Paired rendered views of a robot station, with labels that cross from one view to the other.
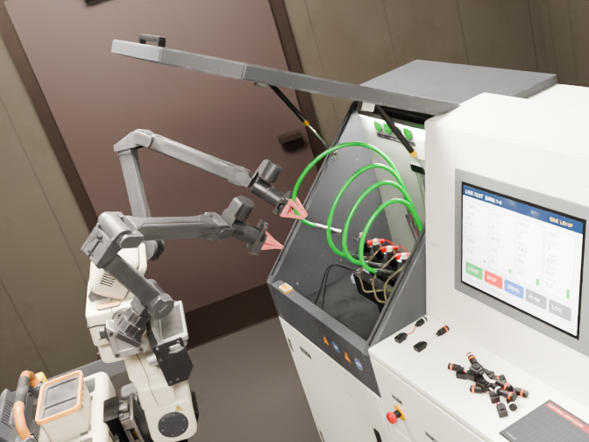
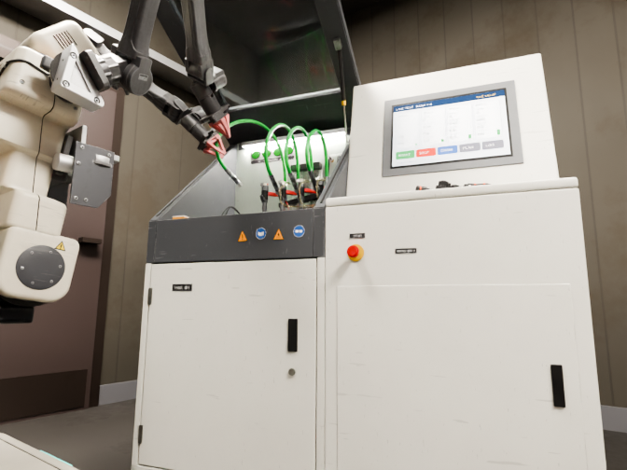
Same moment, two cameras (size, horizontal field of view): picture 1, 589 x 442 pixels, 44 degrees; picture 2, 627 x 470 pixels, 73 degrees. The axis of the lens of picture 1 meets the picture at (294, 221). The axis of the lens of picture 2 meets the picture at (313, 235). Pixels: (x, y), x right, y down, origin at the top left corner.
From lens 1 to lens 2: 2.06 m
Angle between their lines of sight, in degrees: 57
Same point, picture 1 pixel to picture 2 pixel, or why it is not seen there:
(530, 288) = (464, 143)
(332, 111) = (124, 242)
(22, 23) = not seen: outside the picture
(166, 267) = not seen: outside the picture
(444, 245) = (371, 152)
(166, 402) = (50, 228)
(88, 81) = not seen: outside the picture
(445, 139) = (375, 89)
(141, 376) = (24, 186)
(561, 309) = (494, 143)
